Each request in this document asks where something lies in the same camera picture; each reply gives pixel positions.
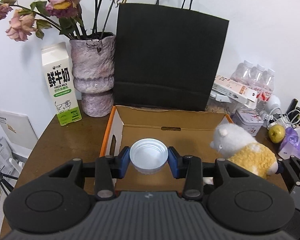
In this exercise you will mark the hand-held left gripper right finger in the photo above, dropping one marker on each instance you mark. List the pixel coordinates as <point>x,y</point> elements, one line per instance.
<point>173,163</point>

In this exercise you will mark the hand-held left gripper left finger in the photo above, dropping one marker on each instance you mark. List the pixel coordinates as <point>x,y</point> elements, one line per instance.
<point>123,159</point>

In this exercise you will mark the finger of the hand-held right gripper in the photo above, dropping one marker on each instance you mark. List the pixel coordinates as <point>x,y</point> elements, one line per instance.
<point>293,172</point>

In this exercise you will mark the white jar lid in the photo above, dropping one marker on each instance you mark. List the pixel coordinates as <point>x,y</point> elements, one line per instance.
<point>148,155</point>

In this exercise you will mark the orange cardboard box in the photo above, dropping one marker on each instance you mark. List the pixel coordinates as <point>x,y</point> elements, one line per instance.
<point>190,142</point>

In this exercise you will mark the white yellow plush toy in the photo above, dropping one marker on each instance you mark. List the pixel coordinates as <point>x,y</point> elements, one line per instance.
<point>250,155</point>

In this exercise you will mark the purple tissue pack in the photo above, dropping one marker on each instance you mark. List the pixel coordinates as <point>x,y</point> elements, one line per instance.
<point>291,140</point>

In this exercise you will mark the black power bank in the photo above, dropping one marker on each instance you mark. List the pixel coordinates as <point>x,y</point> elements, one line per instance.
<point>292,107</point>

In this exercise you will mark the printed tin box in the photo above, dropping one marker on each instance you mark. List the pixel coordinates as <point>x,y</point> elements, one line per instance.
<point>247,121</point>

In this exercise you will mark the clear food container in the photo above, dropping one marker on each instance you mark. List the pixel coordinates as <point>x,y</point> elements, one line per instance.
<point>221,105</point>

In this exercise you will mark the purple textured vase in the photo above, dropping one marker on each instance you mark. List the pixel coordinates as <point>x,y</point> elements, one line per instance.
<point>93,75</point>

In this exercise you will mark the clear water bottle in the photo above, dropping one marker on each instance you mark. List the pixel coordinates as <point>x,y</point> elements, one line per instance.
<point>256,77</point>
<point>242,73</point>
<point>268,81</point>

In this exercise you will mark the flat white carton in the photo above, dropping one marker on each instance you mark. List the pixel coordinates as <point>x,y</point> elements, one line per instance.
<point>235,88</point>

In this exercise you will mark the white green milk carton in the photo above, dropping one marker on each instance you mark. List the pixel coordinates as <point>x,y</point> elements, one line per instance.
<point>62,85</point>

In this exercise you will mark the black paper bag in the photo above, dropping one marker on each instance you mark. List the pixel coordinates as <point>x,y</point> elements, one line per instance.
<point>170,62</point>

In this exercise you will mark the white panel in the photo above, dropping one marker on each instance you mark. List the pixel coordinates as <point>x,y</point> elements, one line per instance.
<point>13,127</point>

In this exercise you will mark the black tripod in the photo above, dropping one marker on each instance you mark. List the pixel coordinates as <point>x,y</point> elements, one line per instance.
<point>2,180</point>

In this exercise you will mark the blue white packet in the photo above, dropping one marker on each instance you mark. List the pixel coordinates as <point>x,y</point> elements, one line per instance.
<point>0,155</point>

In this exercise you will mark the dried rose bouquet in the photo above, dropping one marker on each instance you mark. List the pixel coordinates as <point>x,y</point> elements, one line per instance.
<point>62,7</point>

